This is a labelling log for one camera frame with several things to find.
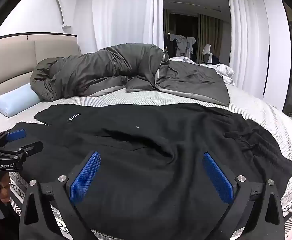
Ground grey duvet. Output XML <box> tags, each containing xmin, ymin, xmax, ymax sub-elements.
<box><xmin>30</xmin><ymin>43</ymin><xmax>230</xmax><ymax>106</ymax></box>

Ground clothes on rack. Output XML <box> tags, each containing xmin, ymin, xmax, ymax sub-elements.
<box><xmin>168</xmin><ymin>33</ymin><xmax>196</xmax><ymax>57</ymax></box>

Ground white wardrobe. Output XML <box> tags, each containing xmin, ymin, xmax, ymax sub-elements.
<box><xmin>252</xmin><ymin>0</ymin><xmax>292</xmax><ymax>100</ymax></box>

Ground black pants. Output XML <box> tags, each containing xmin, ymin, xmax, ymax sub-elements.
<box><xmin>4</xmin><ymin>102</ymin><xmax>292</xmax><ymax>238</ymax></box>

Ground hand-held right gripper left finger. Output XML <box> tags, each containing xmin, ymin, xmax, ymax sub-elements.
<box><xmin>19</xmin><ymin>151</ymin><xmax>102</xmax><ymax>240</ymax></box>

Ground beige curtain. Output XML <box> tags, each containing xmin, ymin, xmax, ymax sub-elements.
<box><xmin>198</xmin><ymin>14</ymin><xmax>224</xmax><ymax>62</ymax></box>

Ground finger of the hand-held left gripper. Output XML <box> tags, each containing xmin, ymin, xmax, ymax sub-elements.
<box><xmin>0</xmin><ymin>129</ymin><xmax>27</xmax><ymax>147</ymax></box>
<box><xmin>0</xmin><ymin>141</ymin><xmax>44</xmax><ymax>162</ymax></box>

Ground white chair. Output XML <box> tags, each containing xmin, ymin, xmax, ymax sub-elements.
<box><xmin>202</xmin><ymin>44</ymin><xmax>214</xmax><ymax>64</ymax></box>

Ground person's dark clothing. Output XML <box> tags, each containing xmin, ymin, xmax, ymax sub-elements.
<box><xmin>0</xmin><ymin>197</ymin><xmax>21</xmax><ymax>240</ymax></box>

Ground white curtain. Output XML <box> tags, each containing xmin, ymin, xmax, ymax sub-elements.
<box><xmin>227</xmin><ymin>0</ymin><xmax>263</xmax><ymax>85</ymax></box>
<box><xmin>92</xmin><ymin>0</ymin><xmax>164</xmax><ymax>53</ymax></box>

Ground white crumpled sheet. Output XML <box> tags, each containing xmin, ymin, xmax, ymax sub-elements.
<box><xmin>170</xmin><ymin>56</ymin><xmax>236</xmax><ymax>85</ymax></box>

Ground beige padded headboard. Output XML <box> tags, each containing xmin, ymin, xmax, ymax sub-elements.
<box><xmin>0</xmin><ymin>32</ymin><xmax>82</xmax><ymax>94</ymax></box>

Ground light blue pillow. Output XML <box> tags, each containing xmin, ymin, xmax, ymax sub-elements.
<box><xmin>0</xmin><ymin>83</ymin><xmax>42</xmax><ymax>117</ymax></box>

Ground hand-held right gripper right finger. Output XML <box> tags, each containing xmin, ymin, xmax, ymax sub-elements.
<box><xmin>202</xmin><ymin>152</ymin><xmax>285</xmax><ymax>240</ymax></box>

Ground white bed mattress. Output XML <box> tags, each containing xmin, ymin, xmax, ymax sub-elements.
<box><xmin>0</xmin><ymin>80</ymin><xmax>292</xmax><ymax>240</ymax></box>

